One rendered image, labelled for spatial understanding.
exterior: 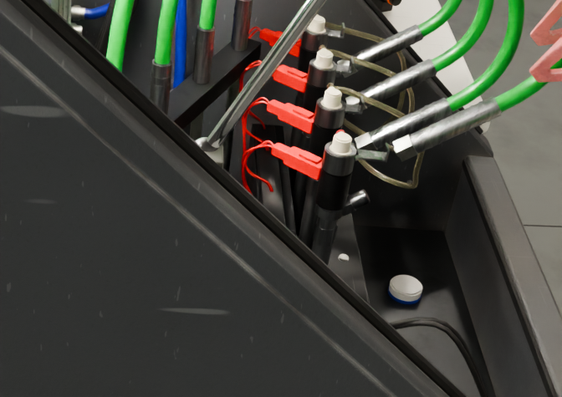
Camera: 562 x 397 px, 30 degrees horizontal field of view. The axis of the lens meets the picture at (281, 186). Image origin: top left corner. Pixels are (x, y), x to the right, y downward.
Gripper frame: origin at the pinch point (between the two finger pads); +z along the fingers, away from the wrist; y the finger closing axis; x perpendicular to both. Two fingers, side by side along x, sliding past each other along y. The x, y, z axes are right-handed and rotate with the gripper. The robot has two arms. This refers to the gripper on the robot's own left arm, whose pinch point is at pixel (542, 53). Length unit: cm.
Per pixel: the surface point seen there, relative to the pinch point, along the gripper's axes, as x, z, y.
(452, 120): -0.3, 8.5, 3.8
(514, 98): 1.3, 3.4, 2.4
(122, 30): -25.3, 22.5, 8.7
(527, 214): 136, 89, -139
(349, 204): 0.4, 19.8, 7.6
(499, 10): 153, 115, -280
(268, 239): -21.5, 2.6, 37.6
